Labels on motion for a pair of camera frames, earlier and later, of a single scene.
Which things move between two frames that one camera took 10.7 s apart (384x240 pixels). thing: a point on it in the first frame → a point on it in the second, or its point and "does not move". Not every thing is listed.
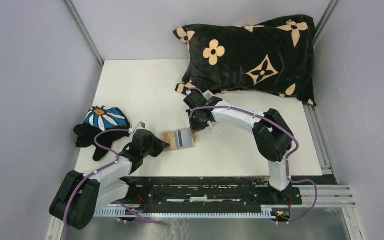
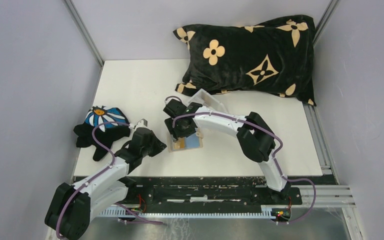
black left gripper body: x=147 y=151 does not move
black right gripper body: x=196 y=123 → x=179 y=130
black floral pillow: x=274 y=57 does not move
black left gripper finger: x=158 y=146 does not move
